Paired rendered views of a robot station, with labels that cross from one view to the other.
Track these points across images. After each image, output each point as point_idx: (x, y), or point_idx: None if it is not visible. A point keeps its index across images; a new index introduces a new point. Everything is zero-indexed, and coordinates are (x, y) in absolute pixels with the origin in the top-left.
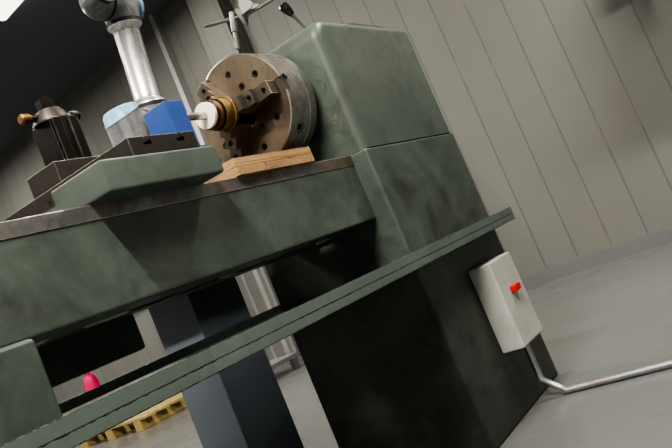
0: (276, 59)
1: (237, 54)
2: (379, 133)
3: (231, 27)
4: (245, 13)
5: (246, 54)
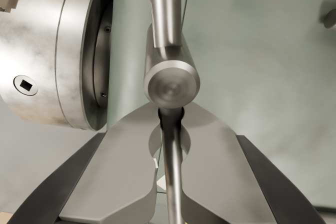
0: (59, 126)
1: (2, 97)
2: None
3: (147, 36)
4: (162, 140)
5: (10, 109)
